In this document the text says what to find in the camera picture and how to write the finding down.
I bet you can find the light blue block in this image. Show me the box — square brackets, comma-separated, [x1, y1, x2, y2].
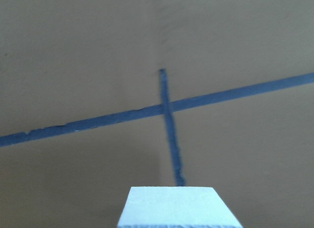
[117, 187, 242, 228]

